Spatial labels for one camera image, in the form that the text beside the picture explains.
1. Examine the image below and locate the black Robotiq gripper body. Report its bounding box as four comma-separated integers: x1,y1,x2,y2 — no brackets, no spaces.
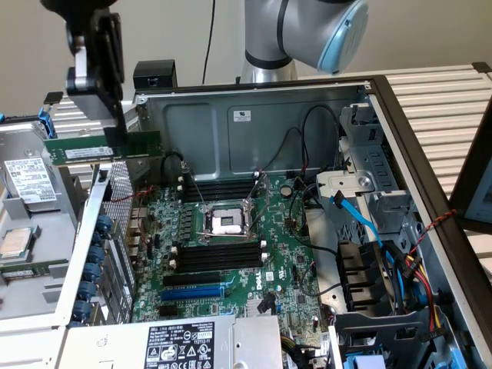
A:
40,0,119,18

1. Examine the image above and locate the green RAM stick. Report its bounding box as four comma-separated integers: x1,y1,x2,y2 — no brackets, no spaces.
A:
42,129,162,167
0,259,69,284

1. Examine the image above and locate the black RAM slot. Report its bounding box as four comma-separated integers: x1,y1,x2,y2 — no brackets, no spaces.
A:
175,241,266,255
185,186,257,196
172,253,268,268
173,248,267,261
187,191,258,202
183,177,255,186
171,259,268,274
184,181,256,191

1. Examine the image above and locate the black box with port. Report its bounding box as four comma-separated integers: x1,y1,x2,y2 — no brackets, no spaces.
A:
133,60,178,92

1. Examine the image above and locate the blue disk carrier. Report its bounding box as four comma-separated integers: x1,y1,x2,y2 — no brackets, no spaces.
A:
39,105,59,140

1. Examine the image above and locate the silver hard disk drive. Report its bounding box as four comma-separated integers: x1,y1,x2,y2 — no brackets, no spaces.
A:
0,121,62,214

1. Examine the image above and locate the thin metal locking lever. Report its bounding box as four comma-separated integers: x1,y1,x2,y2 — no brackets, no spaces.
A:
182,162,206,204

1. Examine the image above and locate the open metal PC case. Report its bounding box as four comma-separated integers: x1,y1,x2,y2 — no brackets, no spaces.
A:
52,75,492,369

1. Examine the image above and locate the grey parts rack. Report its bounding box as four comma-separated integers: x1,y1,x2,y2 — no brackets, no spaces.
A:
0,111,97,332

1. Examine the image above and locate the silver socket cover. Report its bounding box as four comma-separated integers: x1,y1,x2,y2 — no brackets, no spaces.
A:
244,170,271,241

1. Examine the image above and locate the CPU socket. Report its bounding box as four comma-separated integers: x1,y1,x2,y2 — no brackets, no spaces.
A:
196,202,251,242

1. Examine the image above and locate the silver CPU chip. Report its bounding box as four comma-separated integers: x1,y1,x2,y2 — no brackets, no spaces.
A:
0,227,35,263

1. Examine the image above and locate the long black expansion slot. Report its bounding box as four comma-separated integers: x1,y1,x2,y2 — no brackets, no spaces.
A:
162,270,223,288

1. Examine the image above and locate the green Dell motherboard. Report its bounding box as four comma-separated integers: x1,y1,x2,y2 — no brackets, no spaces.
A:
132,171,330,349

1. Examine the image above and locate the blue expansion slot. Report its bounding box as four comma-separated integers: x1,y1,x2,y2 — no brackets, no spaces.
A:
159,282,225,302

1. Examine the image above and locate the short black expansion slot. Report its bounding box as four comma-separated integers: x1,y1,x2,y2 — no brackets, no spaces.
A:
158,304,184,318

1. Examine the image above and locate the metal disk bay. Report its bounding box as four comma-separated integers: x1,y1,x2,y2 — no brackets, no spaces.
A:
337,101,424,278

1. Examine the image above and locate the grey power supply unit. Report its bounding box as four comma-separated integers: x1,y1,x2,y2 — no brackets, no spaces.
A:
57,314,286,369

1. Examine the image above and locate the silver chipset heatsink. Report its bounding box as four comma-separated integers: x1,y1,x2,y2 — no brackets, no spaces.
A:
245,298,280,318

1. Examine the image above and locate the black plastic fan shroud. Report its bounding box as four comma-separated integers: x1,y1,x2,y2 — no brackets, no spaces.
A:
335,240,397,314

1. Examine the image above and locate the dark framed panel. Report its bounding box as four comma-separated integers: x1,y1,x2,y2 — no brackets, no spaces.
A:
448,103,492,234

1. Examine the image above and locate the blue plastic part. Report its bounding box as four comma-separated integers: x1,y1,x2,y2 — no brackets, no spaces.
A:
343,353,385,369

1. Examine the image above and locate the silver camera bracket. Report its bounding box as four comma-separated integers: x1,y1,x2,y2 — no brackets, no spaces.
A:
65,22,95,95

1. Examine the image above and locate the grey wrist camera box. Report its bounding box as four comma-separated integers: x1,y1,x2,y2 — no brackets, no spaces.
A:
68,90,118,128

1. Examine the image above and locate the black hanging cable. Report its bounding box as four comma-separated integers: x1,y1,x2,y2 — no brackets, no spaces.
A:
202,0,217,84

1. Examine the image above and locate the black looped wire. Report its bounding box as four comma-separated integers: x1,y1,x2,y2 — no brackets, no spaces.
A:
160,151,193,186

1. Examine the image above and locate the red black twisted wire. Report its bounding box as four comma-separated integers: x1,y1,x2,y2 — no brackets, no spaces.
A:
407,209,459,266
109,184,158,204

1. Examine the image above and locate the thin black wire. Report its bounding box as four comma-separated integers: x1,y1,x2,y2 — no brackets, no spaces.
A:
288,282,343,299
301,105,344,172
264,126,308,174
307,244,341,258

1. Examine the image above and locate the grey metal latch bracket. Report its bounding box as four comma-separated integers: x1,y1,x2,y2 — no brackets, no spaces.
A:
314,171,374,201

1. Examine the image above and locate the blue flat SATA wire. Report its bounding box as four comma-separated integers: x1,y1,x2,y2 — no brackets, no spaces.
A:
329,191,387,254

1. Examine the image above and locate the black connector with coloured wires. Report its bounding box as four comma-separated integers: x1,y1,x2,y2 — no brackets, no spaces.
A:
281,334,314,364

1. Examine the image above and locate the red yellow black wire bundle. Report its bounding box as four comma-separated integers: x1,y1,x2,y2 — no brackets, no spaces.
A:
384,241,447,339

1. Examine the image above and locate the black plastic bracket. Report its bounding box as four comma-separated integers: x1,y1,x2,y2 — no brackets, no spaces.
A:
332,310,439,369

